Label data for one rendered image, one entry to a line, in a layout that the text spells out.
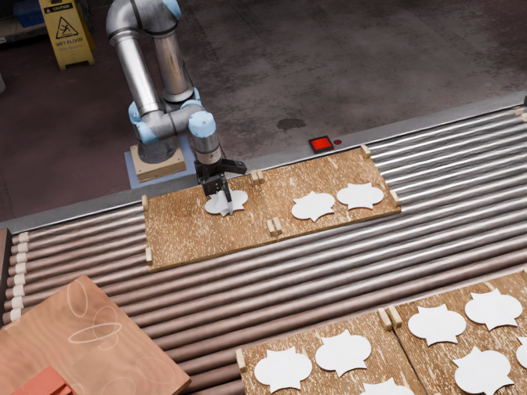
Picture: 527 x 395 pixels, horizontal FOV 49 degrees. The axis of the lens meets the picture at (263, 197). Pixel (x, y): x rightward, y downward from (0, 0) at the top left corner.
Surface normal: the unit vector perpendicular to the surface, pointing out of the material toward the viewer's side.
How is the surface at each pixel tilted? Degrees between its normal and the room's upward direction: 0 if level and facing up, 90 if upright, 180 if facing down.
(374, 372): 0
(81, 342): 0
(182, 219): 0
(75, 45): 78
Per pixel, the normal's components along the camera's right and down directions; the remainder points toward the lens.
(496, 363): -0.12, -0.75
